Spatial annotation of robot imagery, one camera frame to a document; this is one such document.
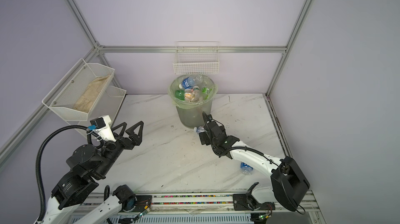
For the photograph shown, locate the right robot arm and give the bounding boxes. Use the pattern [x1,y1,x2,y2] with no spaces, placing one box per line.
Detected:
[199,119,310,212]

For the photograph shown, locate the upper white mesh shelf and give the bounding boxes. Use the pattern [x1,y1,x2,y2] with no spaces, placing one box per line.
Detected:
[42,59,115,122]

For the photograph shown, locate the lower white mesh shelf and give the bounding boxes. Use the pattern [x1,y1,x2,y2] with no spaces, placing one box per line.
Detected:
[71,85,126,126]

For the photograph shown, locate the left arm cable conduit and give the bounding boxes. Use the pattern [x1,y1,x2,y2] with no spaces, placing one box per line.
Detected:
[35,125,104,222]

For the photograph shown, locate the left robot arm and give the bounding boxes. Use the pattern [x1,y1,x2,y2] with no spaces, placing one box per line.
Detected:
[35,117,144,224]

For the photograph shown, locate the green soda bottle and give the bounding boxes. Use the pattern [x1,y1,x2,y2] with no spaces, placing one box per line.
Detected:
[175,90,185,101]

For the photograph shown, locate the mesh waste bin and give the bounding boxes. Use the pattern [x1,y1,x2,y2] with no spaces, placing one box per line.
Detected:
[168,73,216,129]

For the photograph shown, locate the white wire wall basket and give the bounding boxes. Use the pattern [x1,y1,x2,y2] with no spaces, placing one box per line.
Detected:
[173,41,220,75]

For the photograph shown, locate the white cap tea bottle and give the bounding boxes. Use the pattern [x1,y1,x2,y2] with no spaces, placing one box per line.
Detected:
[184,89,194,102]

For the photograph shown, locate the green bin liner bag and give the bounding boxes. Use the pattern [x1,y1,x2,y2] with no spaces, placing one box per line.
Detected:
[168,74,218,109]

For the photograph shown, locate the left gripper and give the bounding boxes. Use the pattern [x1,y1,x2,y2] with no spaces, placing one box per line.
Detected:
[94,121,143,179]

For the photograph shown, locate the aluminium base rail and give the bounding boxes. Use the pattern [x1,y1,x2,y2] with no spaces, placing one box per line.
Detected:
[57,190,327,224]

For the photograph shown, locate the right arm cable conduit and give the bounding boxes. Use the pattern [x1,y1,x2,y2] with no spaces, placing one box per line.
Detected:
[201,111,307,215]

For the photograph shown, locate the white mesh shelf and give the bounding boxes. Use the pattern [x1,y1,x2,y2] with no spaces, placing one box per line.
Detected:
[42,59,115,122]
[71,85,126,126]

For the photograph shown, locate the blue label water bottle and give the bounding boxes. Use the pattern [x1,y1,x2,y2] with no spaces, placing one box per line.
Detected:
[178,74,203,89]

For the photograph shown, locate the lime green label bottle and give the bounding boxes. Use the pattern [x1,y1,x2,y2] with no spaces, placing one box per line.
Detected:
[202,87,212,97]

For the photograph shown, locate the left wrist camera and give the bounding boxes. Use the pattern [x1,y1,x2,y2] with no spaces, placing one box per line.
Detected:
[89,115,116,142]

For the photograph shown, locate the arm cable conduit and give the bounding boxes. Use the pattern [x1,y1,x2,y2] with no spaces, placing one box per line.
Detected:
[35,125,104,222]
[201,111,307,215]

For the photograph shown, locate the clear purple label bottle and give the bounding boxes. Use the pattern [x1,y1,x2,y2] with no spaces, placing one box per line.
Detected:
[194,126,206,134]

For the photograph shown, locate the green cap crane label bottle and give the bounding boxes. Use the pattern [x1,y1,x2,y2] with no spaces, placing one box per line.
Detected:
[191,85,203,103]

